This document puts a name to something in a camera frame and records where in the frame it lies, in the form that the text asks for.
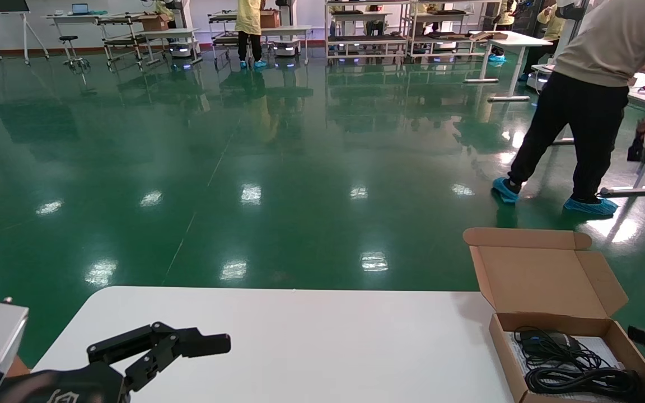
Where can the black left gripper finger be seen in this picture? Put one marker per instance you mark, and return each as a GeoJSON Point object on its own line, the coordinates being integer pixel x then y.
{"type": "Point", "coordinates": [199, 344]}

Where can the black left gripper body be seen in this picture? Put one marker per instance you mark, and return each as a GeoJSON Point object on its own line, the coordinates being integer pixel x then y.
{"type": "Point", "coordinates": [65, 386]}

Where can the brown cardboard storage box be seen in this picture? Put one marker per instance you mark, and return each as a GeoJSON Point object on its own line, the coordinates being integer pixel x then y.
{"type": "Point", "coordinates": [541, 280]}

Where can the white printed paper manual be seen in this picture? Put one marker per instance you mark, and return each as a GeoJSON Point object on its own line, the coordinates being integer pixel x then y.
{"type": "Point", "coordinates": [608, 350]}

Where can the black power adapter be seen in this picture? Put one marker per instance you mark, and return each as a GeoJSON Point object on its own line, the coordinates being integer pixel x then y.
{"type": "Point", "coordinates": [563, 340]}

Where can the white table with T-legs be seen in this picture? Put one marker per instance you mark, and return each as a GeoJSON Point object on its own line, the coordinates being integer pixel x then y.
{"type": "Point", "coordinates": [641, 190]}

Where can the person beige sweater black trousers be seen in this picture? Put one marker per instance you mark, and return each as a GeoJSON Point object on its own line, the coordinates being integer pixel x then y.
{"type": "Point", "coordinates": [585, 112]}

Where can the white mobile robot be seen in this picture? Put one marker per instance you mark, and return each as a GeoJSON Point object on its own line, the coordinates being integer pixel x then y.
{"type": "Point", "coordinates": [538, 84]}
{"type": "Point", "coordinates": [181, 50]}
{"type": "Point", "coordinates": [286, 49]}

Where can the metal trolley cart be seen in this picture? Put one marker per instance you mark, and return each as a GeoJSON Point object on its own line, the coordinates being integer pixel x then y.
{"type": "Point", "coordinates": [224, 40]}
{"type": "Point", "coordinates": [124, 40]}

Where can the standing person yellow coat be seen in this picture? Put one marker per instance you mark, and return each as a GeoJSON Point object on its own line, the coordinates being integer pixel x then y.
{"type": "Point", "coordinates": [248, 17]}

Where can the person yellow coat black trousers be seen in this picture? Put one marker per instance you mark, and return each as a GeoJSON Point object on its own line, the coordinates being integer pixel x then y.
{"type": "Point", "coordinates": [552, 25]}

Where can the black round stool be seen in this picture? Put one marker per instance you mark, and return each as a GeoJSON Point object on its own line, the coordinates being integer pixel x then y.
{"type": "Point", "coordinates": [68, 39]}

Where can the metal shelving rack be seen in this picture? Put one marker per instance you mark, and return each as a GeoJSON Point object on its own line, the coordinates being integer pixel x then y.
{"type": "Point", "coordinates": [445, 36]}
{"type": "Point", "coordinates": [367, 39]}

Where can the white desk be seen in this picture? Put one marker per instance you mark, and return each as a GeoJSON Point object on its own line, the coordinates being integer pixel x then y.
{"type": "Point", "coordinates": [62, 15]}

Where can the open laptop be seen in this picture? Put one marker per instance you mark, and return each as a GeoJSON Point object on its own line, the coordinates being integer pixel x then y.
{"type": "Point", "coordinates": [80, 8]}

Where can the distant person yellow coat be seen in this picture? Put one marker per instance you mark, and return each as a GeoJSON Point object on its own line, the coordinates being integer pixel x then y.
{"type": "Point", "coordinates": [506, 11]}

